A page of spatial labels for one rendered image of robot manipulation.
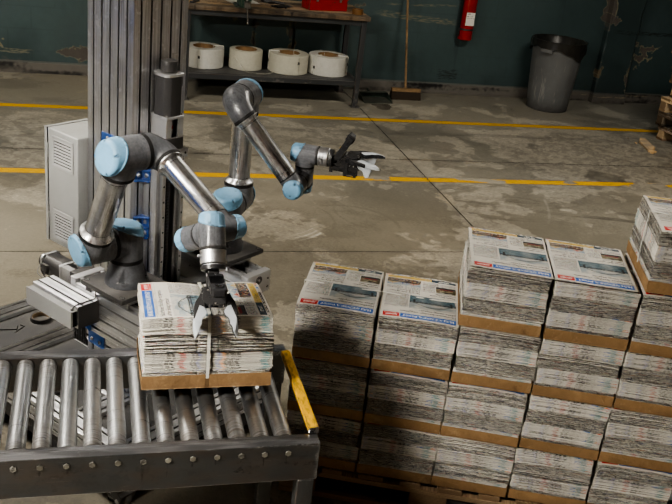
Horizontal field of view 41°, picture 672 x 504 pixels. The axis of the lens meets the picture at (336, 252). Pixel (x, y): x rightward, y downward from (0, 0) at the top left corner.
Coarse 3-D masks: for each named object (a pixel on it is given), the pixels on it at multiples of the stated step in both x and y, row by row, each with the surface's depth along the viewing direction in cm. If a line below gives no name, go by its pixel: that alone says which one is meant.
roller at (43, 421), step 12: (48, 360) 273; (48, 372) 267; (48, 384) 262; (48, 396) 257; (36, 408) 252; (48, 408) 252; (36, 420) 246; (48, 420) 247; (36, 432) 241; (48, 432) 242; (36, 444) 236; (48, 444) 238
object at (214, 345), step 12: (192, 288) 277; (216, 312) 259; (204, 324) 256; (216, 324) 257; (204, 336) 258; (216, 336) 258; (204, 348) 259; (216, 348) 260; (204, 360) 260; (216, 360) 261; (204, 372) 261; (216, 372) 262
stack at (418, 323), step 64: (320, 320) 322; (384, 320) 319; (448, 320) 320; (320, 384) 332; (384, 384) 329; (448, 384) 327; (576, 384) 320; (320, 448) 344; (384, 448) 341; (448, 448) 336; (512, 448) 333
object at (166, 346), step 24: (144, 288) 272; (168, 288) 274; (144, 312) 255; (168, 312) 256; (192, 312) 258; (144, 336) 253; (168, 336) 255; (192, 336) 257; (144, 360) 255; (168, 360) 258; (192, 360) 259
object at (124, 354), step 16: (0, 352) 274; (16, 352) 275; (32, 352) 276; (48, 352) 277; (64, 352) 278; (80, 352) 279; (96, 352) 280; (112, 352) 281; (128, 352) 283; (16, 368) 273; (80, 368) 279; (272, 368) 295; (32, 384) 277; (80, 384) 281; (128, 384) 285
